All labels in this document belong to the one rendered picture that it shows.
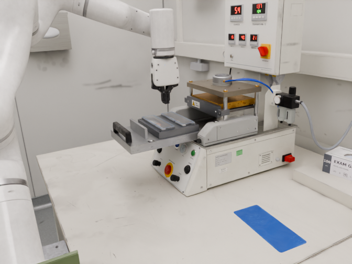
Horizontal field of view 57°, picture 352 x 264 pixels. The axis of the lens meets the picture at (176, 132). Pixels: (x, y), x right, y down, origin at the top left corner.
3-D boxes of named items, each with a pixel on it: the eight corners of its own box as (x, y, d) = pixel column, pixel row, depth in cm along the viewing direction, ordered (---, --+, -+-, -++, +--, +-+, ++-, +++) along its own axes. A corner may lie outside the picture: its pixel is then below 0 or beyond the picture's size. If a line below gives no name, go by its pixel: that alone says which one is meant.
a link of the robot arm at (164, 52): (155, 49, 111) (156, 58, 112) (178, 47, 115) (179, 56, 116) (146, 47, 118) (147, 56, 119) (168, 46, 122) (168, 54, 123)
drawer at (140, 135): (176, 125, 141) (176, 108, 139) (204, 140, 123) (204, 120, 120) (111, 138, 128) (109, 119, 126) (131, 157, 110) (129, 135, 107)
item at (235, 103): (223, 98, 149) (223, 77, 145) (256, 108, 130) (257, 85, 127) (191, 103, 141) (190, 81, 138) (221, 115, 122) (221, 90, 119)
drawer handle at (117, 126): (118, 130, 125) (117, 121, 124) (132, 142, 113) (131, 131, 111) (113, 131, 124) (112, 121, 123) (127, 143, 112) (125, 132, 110)
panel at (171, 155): (151, 165, 145) (165, 126, 143) (184, 194, 120) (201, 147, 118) (147, 164, 144) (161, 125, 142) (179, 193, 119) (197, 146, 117)
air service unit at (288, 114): (274, 118, 132) (277, 82, 127) (303, 127, 120) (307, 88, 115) (264, 120, 130) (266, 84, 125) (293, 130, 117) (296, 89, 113)
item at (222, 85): (231, 95, 154) (231, 67, 150) (279, 108, 128) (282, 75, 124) (187, 102, 144) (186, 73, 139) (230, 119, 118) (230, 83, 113)
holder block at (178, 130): (174, 118, 139) (174, 112, 138) (199, 130, 122) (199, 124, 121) (138, 124, 131) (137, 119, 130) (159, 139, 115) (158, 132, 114)
